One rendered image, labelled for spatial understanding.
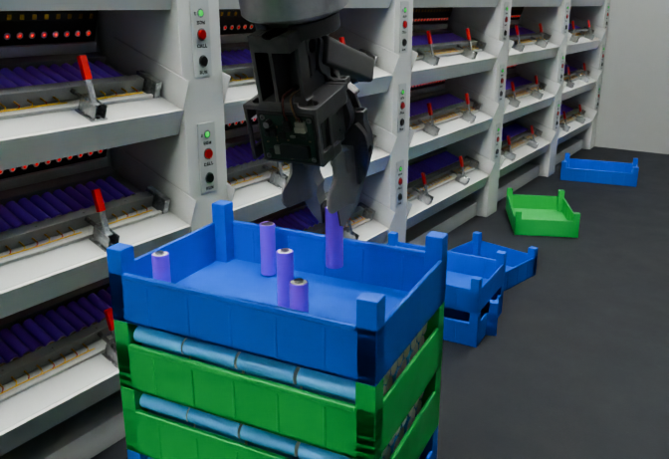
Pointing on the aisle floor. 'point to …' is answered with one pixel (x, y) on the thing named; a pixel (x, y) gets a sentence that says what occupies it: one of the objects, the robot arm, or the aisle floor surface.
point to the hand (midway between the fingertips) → (334, 208)
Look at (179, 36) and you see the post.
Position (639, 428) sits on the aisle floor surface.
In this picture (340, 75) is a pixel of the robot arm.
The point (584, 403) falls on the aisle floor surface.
